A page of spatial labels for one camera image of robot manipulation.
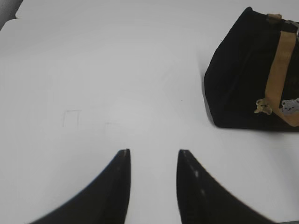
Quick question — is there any black fabric bag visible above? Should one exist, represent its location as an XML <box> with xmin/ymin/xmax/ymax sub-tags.
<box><xmin>204</xmin><ymin>7</ymin><xmax>299</xmax><ymax>132</ymax></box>

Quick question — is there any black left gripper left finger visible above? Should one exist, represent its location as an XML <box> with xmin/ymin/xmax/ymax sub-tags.
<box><xmin>34</xmin><ymin>149</ymin><xmax>131</xmax><ymax>224</ymax></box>

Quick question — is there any tan bear patch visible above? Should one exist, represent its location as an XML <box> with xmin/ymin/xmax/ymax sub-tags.
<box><xmin>254</xmin><ymin>98</ymin><xmax>272</xmax><ymax>115</ymax></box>

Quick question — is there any white bear patch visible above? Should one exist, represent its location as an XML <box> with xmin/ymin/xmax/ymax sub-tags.
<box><xmin>281</xmin><ymin>98</ymin><xmax>299</xmax><ymax>115</ymax></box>

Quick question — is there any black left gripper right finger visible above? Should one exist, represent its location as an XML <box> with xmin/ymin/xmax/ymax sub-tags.
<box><xmin>177</xmin><ymin>149</ymin><xmax>273</xmax><ymax>224</ymax></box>

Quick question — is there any tan bag strap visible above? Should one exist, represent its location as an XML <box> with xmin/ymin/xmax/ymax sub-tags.
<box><xmin>265</xmin><ymin>13</ymin><xmax>299</xmax><ymax>127</ymax></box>

